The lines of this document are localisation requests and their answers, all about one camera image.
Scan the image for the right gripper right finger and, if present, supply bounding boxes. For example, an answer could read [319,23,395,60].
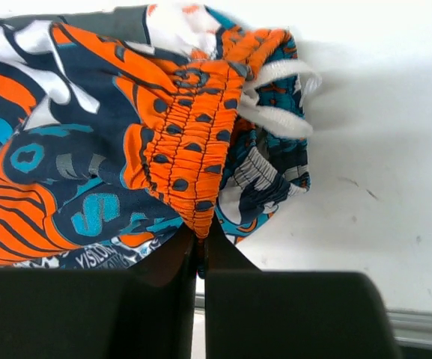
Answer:
[204,221,401,358]

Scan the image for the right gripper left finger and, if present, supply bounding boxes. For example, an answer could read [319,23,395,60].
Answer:
[0,227,195,358]

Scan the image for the colourful patterned shorts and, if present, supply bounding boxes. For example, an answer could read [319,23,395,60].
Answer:
[0,4,321,269]

